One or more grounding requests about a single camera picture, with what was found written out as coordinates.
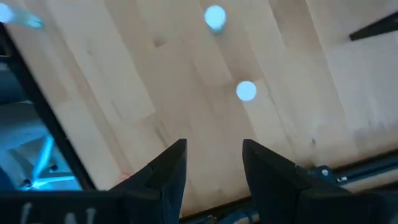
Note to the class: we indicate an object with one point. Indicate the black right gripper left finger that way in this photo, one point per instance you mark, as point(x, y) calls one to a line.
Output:
point(155, 193)

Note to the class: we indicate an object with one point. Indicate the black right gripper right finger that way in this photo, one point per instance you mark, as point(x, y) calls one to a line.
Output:
point(273, 193)

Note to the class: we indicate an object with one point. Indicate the yellow medicine bottle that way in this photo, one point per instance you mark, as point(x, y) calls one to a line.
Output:
point(246, 91)

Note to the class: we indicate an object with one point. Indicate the silver metal bracket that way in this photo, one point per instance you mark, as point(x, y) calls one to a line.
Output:
point(46, 155)

